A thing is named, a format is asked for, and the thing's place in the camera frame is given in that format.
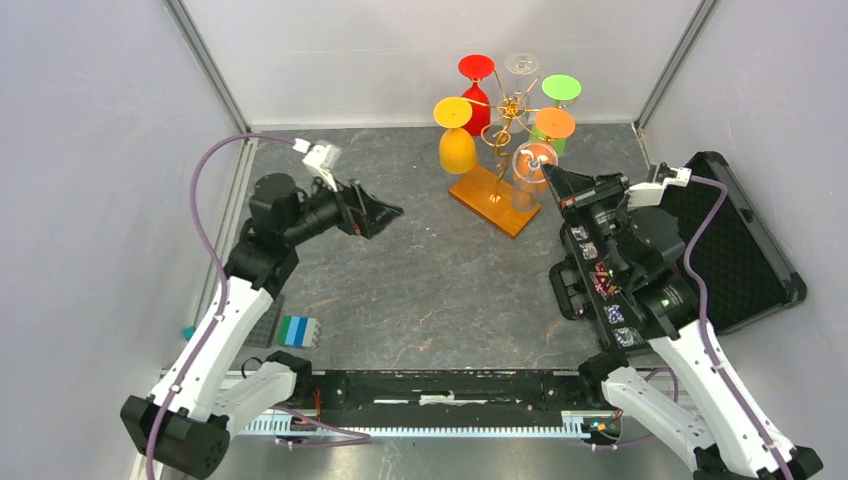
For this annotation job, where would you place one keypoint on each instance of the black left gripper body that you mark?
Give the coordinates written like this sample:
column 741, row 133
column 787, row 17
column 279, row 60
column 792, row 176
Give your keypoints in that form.
column 323, row 213

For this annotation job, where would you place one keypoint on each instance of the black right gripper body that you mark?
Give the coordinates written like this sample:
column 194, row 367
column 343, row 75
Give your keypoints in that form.
column 602, row 207

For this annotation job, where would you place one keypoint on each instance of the orange wine glass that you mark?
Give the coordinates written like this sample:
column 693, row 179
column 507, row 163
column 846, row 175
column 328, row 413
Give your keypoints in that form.
column 529, row 159

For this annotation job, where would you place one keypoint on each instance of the clear champagne flute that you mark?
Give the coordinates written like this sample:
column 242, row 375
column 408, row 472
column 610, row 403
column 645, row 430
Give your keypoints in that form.
column 528, row 179

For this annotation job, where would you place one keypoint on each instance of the yellow wine glass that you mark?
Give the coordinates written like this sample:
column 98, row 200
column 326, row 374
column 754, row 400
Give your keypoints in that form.
column 457, row 150

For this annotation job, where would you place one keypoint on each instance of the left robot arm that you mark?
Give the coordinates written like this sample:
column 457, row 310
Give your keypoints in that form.
column 186, row 422

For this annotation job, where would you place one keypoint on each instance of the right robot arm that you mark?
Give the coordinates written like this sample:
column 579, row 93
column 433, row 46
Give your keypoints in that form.
column 728, row 435

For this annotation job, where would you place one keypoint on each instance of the clear wine glass on rack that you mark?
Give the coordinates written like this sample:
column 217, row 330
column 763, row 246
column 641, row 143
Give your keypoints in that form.
column 522, row 70

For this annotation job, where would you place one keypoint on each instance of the green wine glass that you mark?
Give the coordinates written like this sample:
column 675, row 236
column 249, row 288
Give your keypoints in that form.
column 560, row 106

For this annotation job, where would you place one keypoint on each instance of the red wine glass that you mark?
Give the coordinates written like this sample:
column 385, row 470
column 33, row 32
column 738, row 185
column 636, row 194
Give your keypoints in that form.
column 476, row 68

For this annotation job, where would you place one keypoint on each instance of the blue green toy brick block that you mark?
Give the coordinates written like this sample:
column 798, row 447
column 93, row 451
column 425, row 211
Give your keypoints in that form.
column 298, row 332

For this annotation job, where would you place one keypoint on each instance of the grey lego baseplate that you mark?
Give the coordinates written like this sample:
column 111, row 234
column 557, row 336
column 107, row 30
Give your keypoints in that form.
column 263, row 333

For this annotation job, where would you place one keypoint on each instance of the black poker chip case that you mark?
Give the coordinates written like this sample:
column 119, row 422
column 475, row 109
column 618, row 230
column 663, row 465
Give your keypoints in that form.
column 722, row 252

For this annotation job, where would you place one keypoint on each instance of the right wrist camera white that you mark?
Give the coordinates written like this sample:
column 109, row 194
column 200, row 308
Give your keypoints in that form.
column 650, row 192

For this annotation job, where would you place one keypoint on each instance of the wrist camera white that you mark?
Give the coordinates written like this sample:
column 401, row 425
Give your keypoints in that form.
column 650, row 192
column 319, row 159

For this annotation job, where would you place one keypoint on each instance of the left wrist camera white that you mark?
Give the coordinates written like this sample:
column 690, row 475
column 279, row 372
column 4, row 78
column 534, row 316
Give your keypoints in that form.
column 319, row 159

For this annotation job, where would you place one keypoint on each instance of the gold wire rack wooden base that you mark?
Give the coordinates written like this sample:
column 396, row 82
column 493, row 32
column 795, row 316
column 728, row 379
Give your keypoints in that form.
column 487, row 188

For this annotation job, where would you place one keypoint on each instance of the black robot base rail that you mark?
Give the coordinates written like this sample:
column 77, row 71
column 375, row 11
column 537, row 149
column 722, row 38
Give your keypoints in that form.
column 445, row 398

